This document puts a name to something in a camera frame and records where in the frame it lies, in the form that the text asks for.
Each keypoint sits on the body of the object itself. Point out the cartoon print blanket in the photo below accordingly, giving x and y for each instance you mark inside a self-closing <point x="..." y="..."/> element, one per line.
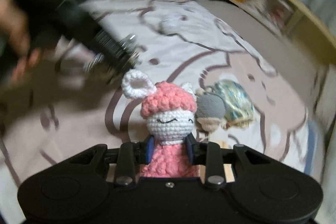
<point x="56" y="111"/>

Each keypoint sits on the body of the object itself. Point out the person's left hand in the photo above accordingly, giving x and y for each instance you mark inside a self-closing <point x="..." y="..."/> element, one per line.
<point x="14" y="23"/>

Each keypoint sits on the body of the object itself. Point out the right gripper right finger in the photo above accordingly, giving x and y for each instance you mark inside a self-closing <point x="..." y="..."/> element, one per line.
<point x="209" y="155"/>

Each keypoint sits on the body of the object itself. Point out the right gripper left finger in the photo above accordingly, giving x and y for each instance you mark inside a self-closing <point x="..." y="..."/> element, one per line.
<point x="131" y="155"/>

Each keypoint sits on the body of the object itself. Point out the pink white crochet doll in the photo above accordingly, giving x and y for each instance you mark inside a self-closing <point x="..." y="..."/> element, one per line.
<point x="169" y="111"/>

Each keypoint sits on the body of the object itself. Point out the white knit scrunchie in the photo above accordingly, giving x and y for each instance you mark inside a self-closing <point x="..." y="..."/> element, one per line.
<point x="170" y="24"/>

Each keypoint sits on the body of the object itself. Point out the grey crochet ball charm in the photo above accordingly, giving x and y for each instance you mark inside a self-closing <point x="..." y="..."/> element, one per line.
<point x="210" y="110"/>

